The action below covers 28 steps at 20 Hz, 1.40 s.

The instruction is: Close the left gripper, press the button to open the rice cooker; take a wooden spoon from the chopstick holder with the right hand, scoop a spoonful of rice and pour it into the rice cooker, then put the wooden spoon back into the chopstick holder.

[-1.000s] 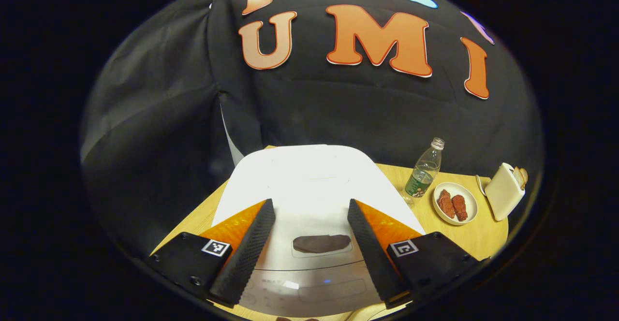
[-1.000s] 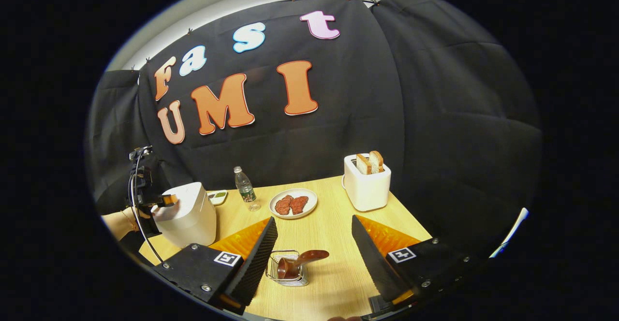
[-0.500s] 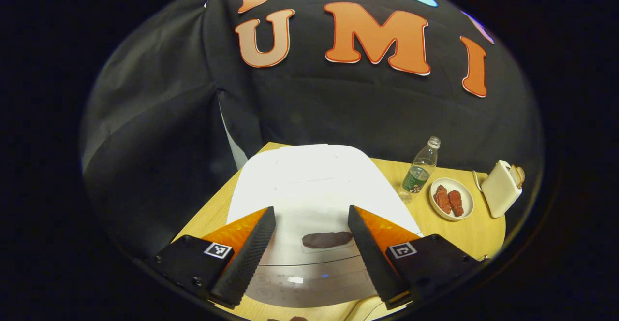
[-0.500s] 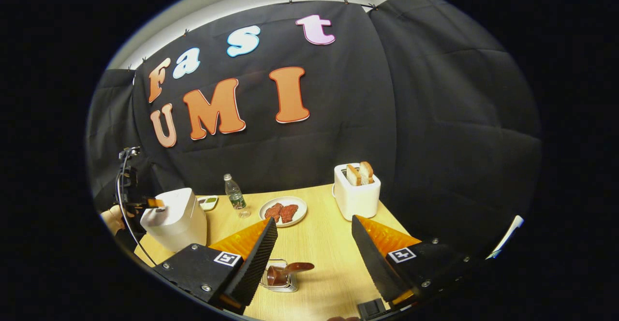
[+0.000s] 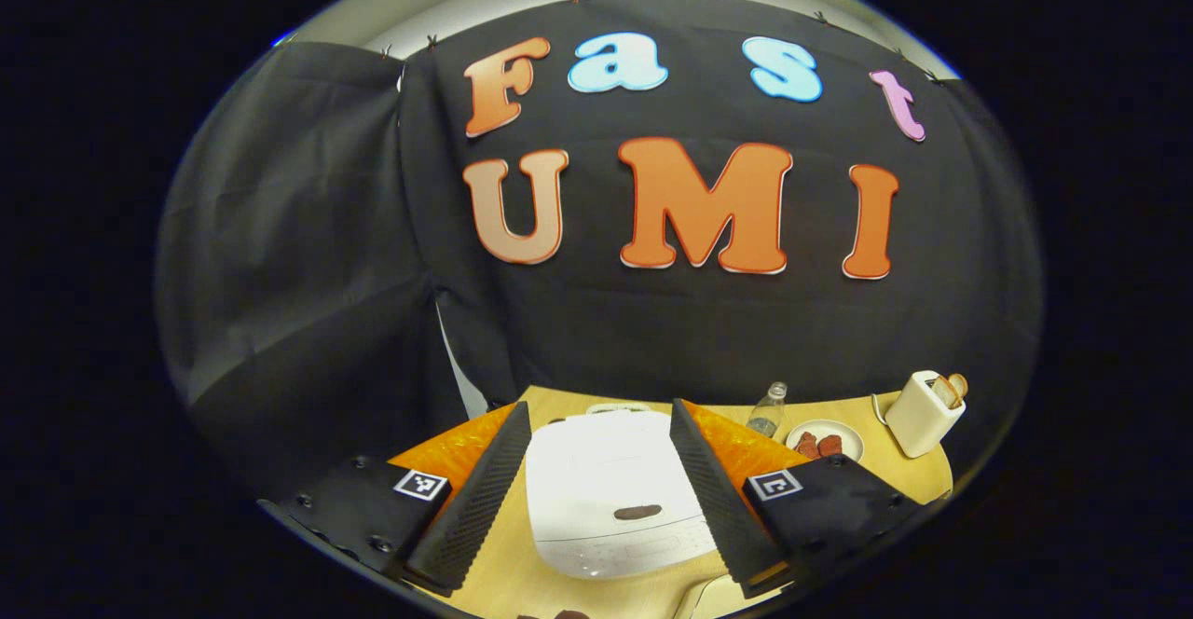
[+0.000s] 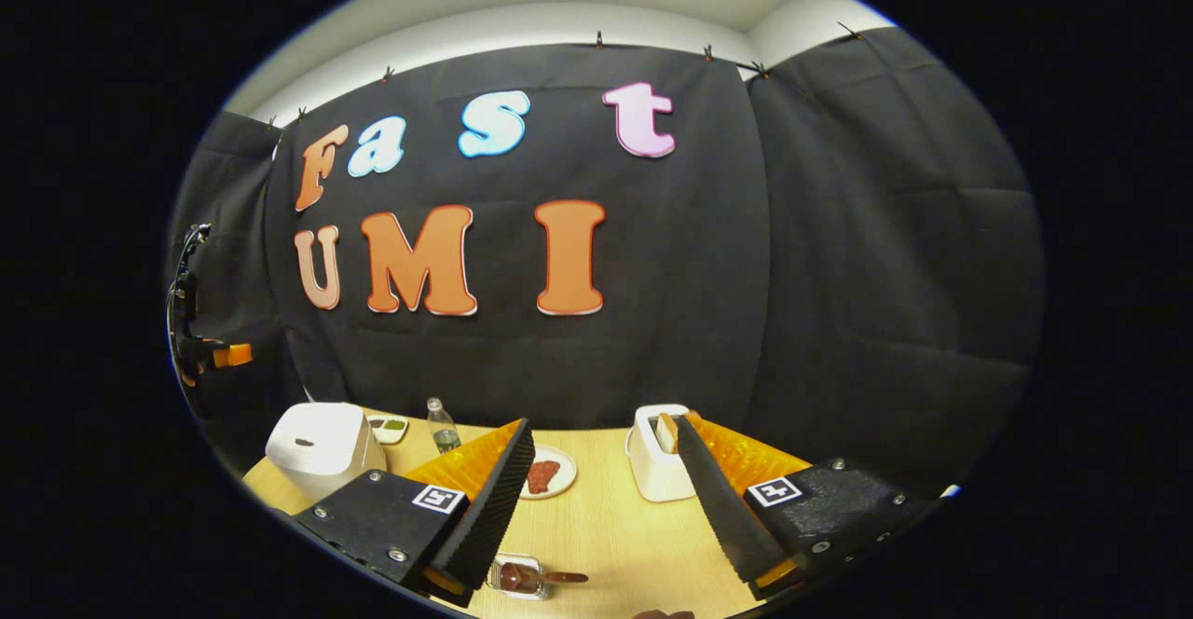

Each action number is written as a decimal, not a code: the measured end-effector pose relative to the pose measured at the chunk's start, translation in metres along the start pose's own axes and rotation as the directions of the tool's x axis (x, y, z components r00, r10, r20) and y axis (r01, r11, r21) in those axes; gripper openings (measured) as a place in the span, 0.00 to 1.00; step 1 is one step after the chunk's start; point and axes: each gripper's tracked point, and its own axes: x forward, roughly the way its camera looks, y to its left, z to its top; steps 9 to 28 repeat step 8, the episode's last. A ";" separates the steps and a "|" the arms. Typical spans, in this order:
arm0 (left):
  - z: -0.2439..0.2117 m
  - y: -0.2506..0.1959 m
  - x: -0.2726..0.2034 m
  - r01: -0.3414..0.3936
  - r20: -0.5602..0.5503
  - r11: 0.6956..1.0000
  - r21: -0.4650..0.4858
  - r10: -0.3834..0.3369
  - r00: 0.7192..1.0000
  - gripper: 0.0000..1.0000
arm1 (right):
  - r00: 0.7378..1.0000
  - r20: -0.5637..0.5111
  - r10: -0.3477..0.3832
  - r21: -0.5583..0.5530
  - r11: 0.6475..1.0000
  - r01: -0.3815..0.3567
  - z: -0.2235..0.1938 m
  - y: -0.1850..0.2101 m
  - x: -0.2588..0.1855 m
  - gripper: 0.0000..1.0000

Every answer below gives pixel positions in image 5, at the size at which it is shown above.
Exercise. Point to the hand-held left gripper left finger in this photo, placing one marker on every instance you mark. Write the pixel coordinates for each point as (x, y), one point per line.
(475, 507)

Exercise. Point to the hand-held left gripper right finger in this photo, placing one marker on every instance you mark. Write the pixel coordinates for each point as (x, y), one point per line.
(718, 498)

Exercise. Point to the white rice cooker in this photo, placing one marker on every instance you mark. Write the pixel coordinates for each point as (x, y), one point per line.
(606, 479)

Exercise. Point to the clear plastic water bottle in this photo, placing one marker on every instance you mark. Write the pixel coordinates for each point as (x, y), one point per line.
(768, 414)

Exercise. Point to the red-brown meat piece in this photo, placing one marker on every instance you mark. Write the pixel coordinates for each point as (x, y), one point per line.
(829, 446)
(806, 443)

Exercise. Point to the small white dish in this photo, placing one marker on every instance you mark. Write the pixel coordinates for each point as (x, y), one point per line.
(615, 407)

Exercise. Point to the white round plate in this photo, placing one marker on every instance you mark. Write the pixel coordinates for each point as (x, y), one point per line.
(846, 434)

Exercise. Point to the black backdrop cloth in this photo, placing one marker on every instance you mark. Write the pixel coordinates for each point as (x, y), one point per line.
(746, 339)

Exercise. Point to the white toaster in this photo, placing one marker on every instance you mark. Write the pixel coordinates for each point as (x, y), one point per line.
(918, 423)

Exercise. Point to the toast bread slice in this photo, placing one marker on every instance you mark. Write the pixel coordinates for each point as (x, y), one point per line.
(945, 392)
(960, 383)

